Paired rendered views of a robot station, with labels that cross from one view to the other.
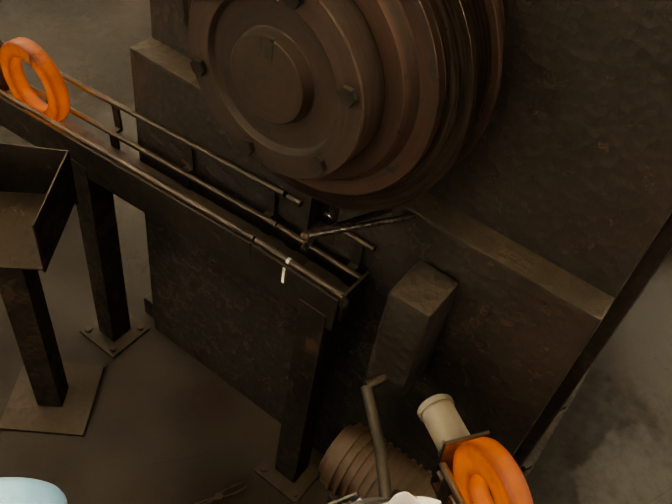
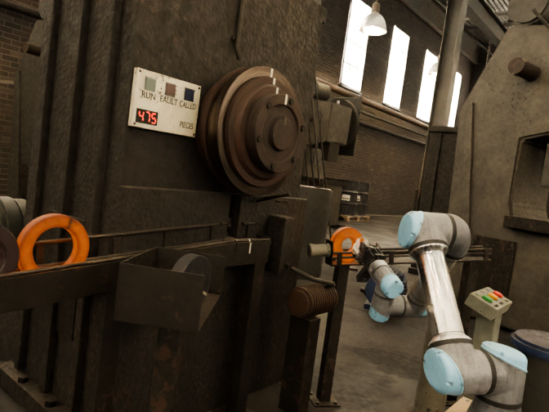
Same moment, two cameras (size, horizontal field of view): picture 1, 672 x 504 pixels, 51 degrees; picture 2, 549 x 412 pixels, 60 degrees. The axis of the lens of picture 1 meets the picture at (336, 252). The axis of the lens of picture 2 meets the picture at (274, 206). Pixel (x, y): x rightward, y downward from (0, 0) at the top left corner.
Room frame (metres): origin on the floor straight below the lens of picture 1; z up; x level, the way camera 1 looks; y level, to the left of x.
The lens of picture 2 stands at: (0.42, 1.80, 0.98)
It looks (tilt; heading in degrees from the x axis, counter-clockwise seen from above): 4 degrees down; 280
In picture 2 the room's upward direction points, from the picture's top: 8 degrees clockwise
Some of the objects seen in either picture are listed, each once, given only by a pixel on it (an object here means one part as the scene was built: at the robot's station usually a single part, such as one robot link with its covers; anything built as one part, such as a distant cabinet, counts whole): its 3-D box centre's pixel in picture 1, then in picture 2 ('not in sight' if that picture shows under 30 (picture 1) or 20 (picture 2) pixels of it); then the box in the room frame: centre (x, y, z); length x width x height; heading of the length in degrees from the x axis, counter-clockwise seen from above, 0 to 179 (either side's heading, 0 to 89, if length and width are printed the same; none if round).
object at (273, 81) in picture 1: (279, 73); (277, 133); (0.76, 0.11, 1.11); 0.28 x 0.06 x 0.28; 61
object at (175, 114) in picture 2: not in sight; (167, 105); (1.10, 0.31, 1.15); 0.26 x 0.02 x 0.18; 61
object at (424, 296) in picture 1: (410, 331); (278, 244); (0.74, -0.15, 0.68); 0.11 x 0.08 x 0.24; 151
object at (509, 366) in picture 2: not in sight; (499, 369); (0.00, 0.44, 0.52); 0.13 x 0.12 x 0.14; 23
